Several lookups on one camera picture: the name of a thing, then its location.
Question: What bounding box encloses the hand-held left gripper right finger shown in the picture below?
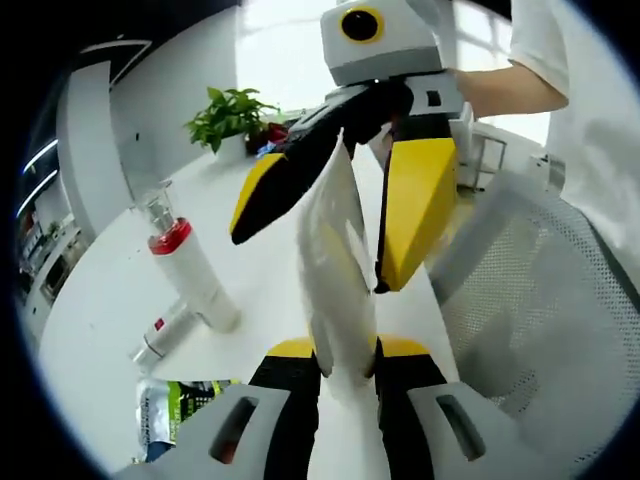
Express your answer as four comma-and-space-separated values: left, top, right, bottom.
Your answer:
374, 337, 556, 480

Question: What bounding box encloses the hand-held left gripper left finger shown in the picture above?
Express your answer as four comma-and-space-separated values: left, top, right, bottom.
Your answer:
113, 336, 322, 480

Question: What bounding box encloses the white skincare tube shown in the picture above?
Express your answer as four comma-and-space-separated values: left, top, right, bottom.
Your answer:
297, 127, 394, 480

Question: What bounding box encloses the white skincare bottle red collar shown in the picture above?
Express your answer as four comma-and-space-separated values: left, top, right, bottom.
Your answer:
132, 179, 244, 334

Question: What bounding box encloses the green black skincare sachet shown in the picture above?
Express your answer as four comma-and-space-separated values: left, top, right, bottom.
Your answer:
135, 377, 242, 449

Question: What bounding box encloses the small skincare bottle red label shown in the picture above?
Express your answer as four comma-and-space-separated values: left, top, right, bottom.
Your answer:
128, 304, 202, 367

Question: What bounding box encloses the dark red cloth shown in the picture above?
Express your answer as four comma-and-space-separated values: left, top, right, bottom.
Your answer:
244, 122, 292, 156

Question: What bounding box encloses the potted green plant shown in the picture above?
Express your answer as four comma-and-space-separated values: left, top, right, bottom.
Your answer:
183, 87, 281, 167

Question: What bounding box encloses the grey mesh office chair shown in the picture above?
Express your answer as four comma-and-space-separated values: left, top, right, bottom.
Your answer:
428, 169, 640, 469

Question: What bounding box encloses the thin ceiling light strip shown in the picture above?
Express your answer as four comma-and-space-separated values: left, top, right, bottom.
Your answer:
14, 169, 59, 217
22, 139, 59, 174

